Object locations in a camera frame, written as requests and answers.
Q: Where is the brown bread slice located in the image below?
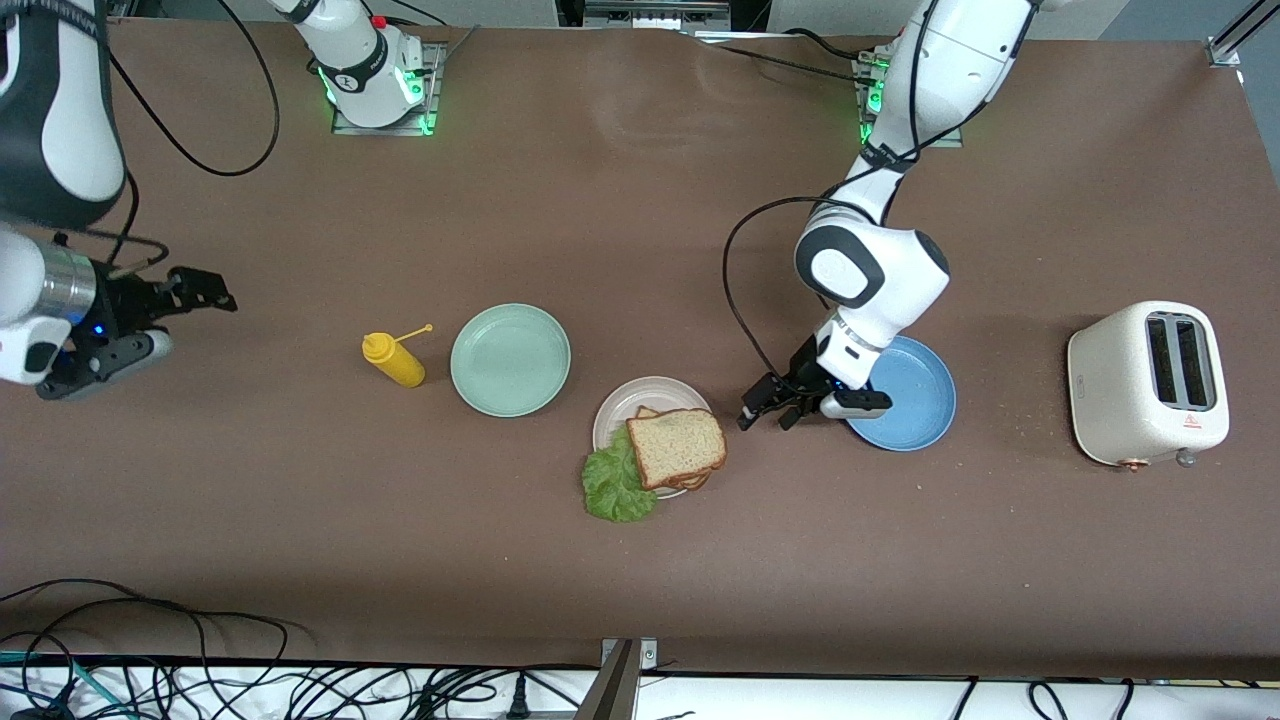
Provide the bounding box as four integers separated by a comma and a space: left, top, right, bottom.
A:
626, 408, 729, 491
635, 404, 714, 493

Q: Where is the green lettuce leaf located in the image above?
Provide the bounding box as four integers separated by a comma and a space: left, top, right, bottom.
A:
581, 425, 659, 523

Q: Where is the yellow squeeze bottle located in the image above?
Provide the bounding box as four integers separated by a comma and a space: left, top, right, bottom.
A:
361, 322, 434, 389

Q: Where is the blue plate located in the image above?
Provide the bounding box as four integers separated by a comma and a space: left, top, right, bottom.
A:
845, 334, 958, 453

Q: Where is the beige plate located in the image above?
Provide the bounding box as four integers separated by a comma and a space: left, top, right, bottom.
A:
592, 376, 719, 500

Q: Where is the mint green plate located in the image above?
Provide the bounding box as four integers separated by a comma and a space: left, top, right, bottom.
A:
449, 303, 572, 418

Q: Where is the white lower shelf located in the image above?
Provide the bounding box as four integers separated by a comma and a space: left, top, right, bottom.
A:
0, 660, 1280, 720

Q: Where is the white two-slot toaster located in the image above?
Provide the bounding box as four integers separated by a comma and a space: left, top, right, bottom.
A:
1066, 300, 1231, 471

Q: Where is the grey metal device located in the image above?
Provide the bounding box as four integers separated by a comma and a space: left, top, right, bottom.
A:
583, 0, 733, 31

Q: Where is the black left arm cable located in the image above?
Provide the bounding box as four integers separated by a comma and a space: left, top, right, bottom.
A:
723, 0, 1036, 383

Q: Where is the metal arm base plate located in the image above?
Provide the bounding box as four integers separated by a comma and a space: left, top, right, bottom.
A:
853, 50, 966, 149
330, 40, 446, 137

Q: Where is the long black floor cable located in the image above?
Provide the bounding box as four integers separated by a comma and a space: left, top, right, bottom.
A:
0, 578, 291, 720

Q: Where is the black base power cable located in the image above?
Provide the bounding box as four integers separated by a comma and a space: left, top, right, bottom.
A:
690, 28, 876, 89

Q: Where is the aluminium profile bracket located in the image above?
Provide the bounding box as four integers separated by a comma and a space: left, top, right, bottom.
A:
575, 637, 658, 720

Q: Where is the teal cable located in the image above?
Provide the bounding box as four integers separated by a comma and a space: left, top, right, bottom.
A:
0, 650, 136, 720

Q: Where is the aluminium frame corner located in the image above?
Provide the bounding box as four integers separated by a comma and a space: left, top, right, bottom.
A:
1205, 0, 1280, 69

